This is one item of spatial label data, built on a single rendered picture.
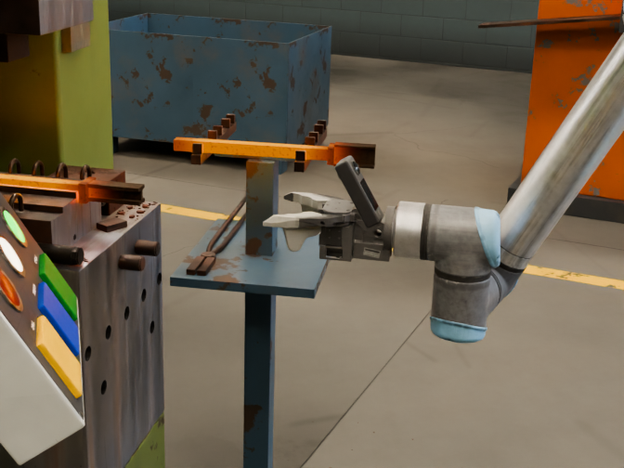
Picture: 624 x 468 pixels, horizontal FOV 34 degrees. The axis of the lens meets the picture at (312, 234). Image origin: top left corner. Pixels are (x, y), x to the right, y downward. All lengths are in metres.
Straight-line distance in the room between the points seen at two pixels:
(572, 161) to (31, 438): 0.94
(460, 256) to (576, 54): 3.51
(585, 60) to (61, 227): 3.68
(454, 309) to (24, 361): 0.78
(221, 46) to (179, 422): 2.89
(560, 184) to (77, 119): 0.95
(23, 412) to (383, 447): 1.95
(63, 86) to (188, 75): 3.64
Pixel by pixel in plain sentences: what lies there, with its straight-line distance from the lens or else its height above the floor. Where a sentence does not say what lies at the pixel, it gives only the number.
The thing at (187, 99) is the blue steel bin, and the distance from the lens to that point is 5.64.
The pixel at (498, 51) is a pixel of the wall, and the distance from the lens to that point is 9.30.
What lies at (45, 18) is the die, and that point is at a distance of 1.60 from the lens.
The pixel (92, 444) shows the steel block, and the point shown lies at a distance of 1.77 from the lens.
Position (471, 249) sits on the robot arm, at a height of 0.97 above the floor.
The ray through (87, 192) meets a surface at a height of 1.00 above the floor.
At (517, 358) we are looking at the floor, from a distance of 3.53.
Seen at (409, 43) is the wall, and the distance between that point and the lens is 9.51.
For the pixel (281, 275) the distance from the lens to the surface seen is 2.10.
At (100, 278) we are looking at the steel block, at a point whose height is 0.87.
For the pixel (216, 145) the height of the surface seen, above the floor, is 1.00.
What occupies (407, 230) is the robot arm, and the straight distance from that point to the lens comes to 1.57.
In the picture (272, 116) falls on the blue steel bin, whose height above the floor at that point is 0.32.
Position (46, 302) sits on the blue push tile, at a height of 1.04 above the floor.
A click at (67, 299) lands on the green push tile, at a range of 1.29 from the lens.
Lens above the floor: 1.49
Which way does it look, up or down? 19 degrees down
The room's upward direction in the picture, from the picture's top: 2 degrees clockwise
